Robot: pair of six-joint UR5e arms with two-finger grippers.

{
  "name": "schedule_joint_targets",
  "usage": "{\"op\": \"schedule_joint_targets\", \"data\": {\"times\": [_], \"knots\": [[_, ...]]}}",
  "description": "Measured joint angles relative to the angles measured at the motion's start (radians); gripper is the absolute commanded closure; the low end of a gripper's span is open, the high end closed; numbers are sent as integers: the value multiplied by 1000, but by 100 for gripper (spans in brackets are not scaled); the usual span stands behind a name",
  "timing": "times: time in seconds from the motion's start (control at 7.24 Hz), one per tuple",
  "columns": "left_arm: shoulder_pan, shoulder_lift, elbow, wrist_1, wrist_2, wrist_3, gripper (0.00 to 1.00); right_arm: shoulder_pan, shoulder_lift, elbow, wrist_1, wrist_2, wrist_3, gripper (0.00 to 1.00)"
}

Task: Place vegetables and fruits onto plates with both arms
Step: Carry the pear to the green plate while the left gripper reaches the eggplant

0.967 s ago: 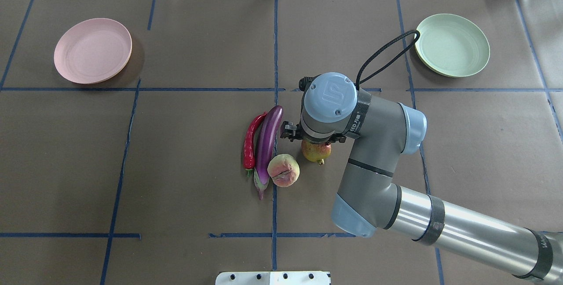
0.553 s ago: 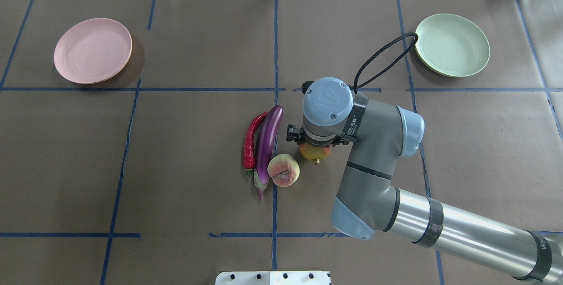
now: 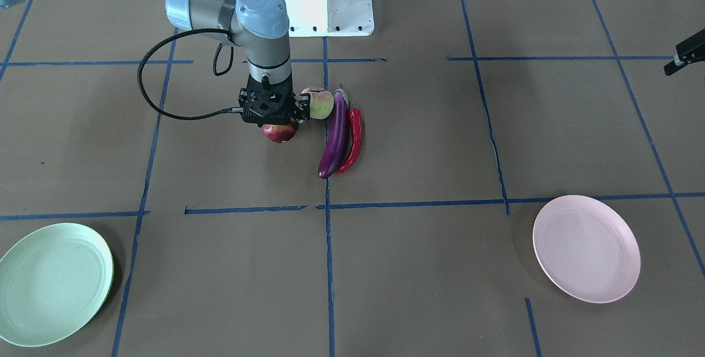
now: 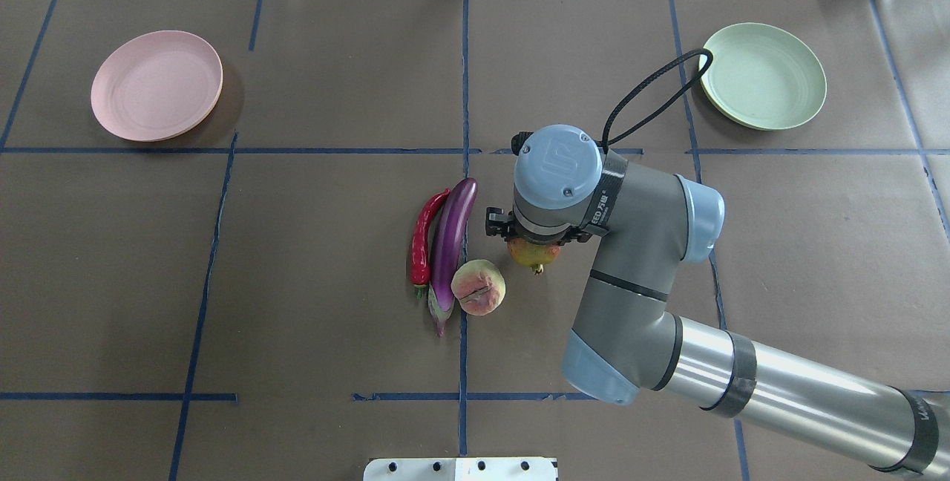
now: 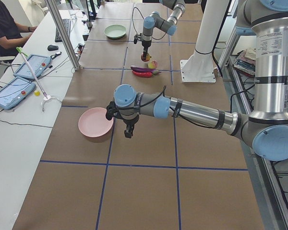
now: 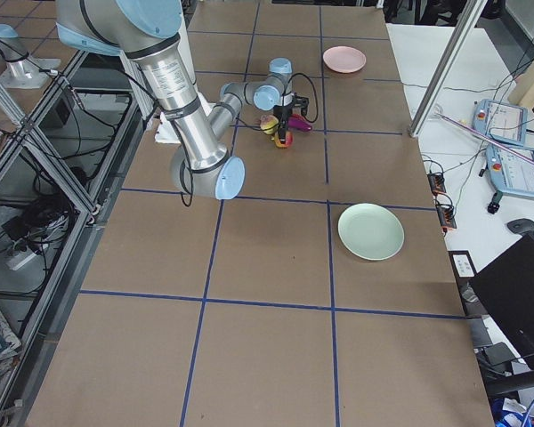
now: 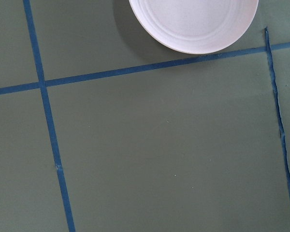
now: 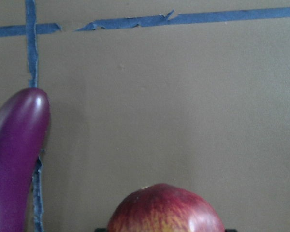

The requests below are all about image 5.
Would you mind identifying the near blue teach pendant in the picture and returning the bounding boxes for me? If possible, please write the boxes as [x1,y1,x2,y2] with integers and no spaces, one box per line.
[0,77,36,110]

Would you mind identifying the red chili pepper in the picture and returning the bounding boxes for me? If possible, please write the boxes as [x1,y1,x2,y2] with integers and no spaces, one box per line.
[132,70,159,78]

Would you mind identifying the far blue teach pendant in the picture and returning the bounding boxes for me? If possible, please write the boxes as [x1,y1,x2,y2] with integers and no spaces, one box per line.
[13,54,51,81]

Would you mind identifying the light green plate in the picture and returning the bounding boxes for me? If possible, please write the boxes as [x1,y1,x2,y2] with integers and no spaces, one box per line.
[104,24,127,39]

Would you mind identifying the pink plate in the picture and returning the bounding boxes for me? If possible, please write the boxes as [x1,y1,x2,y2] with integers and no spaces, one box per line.
[78,107,114,138]

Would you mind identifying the black computer mouse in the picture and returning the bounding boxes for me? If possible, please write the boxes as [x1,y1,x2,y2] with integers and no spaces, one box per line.
[47,45,59,51]

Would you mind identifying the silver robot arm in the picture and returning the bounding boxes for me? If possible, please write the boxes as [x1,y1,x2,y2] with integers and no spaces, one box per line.
[106,0,288,161]
[139,0,185,61]

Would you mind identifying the pale pink peach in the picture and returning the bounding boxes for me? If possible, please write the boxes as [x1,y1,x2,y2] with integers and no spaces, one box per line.
[147,60,158,69]

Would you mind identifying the stack of magazines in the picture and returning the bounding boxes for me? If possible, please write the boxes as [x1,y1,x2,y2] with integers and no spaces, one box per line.
[233,48,256,76]

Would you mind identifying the blue teach pendant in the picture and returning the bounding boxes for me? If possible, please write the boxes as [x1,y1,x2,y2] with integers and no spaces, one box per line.
[0,77,36,110]
[13,54,51,81]

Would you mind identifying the pink grabber stick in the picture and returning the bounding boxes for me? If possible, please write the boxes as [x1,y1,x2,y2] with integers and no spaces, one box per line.
[16,47,62,112]

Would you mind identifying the purple eggplant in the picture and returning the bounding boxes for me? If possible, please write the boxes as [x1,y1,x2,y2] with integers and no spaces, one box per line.
[130,66,160,74]

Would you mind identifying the white central column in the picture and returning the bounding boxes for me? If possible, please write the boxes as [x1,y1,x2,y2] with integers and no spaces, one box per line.
[180,0,231,83]

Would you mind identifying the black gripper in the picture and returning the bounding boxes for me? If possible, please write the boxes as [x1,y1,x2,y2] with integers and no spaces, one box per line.
[141,35,152,58]
[121,114,139,138]

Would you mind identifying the aluminium frame post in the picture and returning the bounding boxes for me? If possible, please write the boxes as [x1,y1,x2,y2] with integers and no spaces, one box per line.
[46,0,86,71]

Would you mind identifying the black keyboard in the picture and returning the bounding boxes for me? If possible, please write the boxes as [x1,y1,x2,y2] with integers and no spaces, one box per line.
[54,18,72,43]

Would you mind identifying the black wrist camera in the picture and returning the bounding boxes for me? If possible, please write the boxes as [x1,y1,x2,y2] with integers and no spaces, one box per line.
[133,34,142,44]
[106,101,122,121]

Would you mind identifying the red yellow pomegranate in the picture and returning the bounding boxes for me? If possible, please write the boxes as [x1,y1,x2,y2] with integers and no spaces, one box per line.
[141,54,151,62]

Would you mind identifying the person in black shirt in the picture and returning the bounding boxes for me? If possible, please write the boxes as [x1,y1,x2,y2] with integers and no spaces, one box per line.
[0,1,37,57]

